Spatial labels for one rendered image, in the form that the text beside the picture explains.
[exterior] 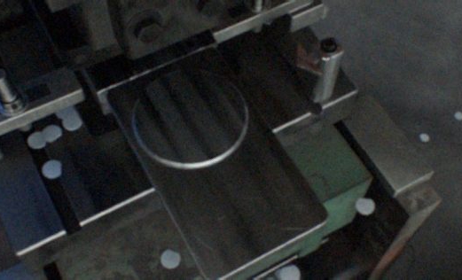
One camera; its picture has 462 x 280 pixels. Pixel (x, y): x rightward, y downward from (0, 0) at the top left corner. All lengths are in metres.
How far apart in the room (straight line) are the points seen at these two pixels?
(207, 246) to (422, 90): 1.19
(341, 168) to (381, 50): 0.99
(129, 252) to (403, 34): 1.24
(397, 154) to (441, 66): 0.96
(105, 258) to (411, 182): 0.39
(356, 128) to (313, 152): 0.07
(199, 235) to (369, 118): 0.34
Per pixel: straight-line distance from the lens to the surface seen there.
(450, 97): 1.72
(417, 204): 0.83
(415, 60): 1.76
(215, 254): 0.60
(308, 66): 0.70
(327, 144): 0.81
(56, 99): 0.73
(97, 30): 0.57
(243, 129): 0.65
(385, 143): 0.83
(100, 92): 0.70
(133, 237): 0.75
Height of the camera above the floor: 1.34
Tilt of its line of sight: 60 degrees down
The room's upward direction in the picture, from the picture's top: 1 degrees clockwise
